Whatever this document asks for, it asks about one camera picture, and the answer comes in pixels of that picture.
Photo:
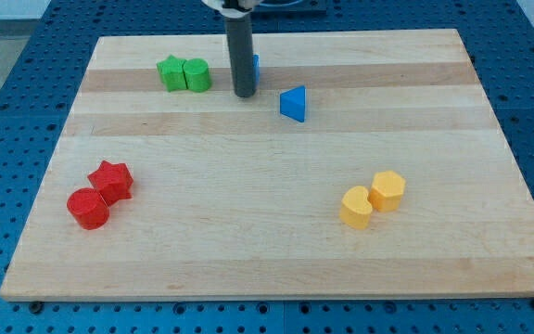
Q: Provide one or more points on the blue triangle block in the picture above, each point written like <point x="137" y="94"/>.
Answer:
<point x="293" y="103"/>

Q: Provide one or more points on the green cylinder block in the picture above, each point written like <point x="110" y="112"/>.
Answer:
<point x="197" y="75"/>

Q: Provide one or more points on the red star block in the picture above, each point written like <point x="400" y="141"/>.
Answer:
<point x="112" y="181"/>

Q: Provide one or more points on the green star block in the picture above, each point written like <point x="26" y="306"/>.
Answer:
<point x="171" y="73"/>

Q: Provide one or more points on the blue cube block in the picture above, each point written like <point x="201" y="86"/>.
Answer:
<point x="256" y="68"/>

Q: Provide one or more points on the red cylinder block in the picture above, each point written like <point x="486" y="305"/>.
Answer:
<point x="88" y="208"/>

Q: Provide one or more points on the yellow hexagon block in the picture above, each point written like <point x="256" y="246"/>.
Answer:
<point x="387" y="190"/>

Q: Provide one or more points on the wooden board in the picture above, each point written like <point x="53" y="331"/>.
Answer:
<point x="231" y="200"/>

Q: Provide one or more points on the yellow heart block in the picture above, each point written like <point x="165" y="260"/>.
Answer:
<point x="355" y="208"/>

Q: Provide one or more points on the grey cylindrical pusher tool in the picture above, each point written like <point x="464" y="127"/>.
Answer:
<point x="240" y="47"/>

